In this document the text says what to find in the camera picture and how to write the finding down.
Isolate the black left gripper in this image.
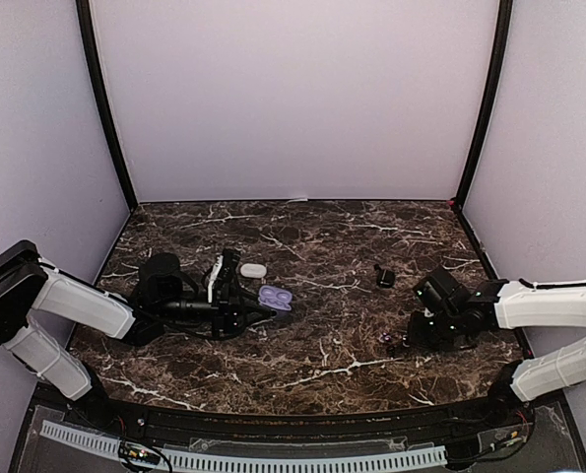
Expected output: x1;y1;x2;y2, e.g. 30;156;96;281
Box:
157;283;271;338

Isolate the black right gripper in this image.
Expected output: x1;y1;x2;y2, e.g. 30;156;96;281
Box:
408;309;463;352

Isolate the purple earbud charging case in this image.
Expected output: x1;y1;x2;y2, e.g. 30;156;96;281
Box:
258;285;293;318

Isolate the white earbud charging case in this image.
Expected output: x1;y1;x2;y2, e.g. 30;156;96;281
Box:
240;263;267;279

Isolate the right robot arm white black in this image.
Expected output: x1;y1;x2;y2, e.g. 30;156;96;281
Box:
406;267;586;428

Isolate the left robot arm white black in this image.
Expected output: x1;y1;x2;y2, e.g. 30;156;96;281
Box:
0;239;276;430

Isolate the black earbud charging case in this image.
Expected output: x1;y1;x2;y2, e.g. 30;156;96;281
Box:
374;264;396;289

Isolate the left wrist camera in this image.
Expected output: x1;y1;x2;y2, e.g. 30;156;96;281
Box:
205;248;240;304

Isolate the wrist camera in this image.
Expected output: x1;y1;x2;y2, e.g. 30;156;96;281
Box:
205;248;240;304
413;266;469;313

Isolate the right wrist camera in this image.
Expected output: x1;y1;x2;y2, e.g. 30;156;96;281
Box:
413;266;469;313

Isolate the black front table rail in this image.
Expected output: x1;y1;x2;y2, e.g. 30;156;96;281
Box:
109;399;490;440

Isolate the white slotted cable duct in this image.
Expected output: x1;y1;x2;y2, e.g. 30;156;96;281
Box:
39;421;447;472

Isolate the right black frame post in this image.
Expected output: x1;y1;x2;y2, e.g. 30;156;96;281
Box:
453;0;513;213

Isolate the black frame post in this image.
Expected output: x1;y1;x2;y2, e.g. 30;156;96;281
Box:
453;0;513;213
75;0;139;212

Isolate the left black frame post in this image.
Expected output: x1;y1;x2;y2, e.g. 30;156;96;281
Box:
75;0;139;212

